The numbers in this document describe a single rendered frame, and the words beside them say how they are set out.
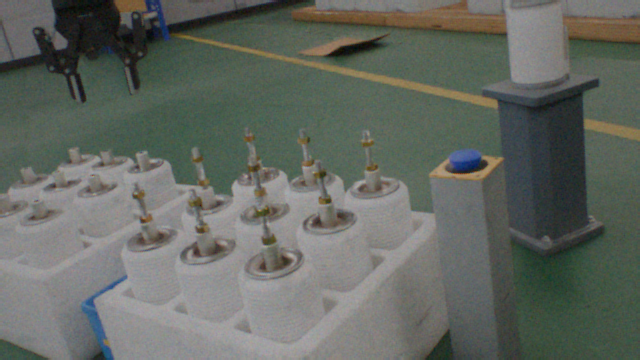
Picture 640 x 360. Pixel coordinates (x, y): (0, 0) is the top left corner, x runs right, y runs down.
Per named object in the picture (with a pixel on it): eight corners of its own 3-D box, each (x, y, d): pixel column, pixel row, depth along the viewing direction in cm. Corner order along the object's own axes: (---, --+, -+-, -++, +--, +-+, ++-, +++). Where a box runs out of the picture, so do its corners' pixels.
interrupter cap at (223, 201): (178, 211, 101) (177, 207, 101) (219, 194, 105) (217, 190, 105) (200, 222, 95) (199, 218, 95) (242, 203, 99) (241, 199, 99)
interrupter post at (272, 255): (263, 265, 78) (258, 241, 77) (282, 259, 79) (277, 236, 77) (267, 273, 76) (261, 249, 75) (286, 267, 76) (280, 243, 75)
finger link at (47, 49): (45, 23, 82) (68, 66, 84) (32, 29, 82) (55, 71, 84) (38, 25, 79) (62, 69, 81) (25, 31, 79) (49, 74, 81)
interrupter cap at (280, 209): (296, 217, 90) (295, 212, 90) (245, 232, 89) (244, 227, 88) (284, 200, 97) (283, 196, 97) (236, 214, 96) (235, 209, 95)
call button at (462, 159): (458, 162, 81) (456, 147, 81) (488, 164, 79) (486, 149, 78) (444, 174, 78) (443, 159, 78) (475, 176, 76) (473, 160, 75)
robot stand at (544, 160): (549, 209, 133) (540, 69, 122) (605, 231, 120) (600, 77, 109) (493, 232, 128) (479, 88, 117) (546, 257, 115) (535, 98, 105)
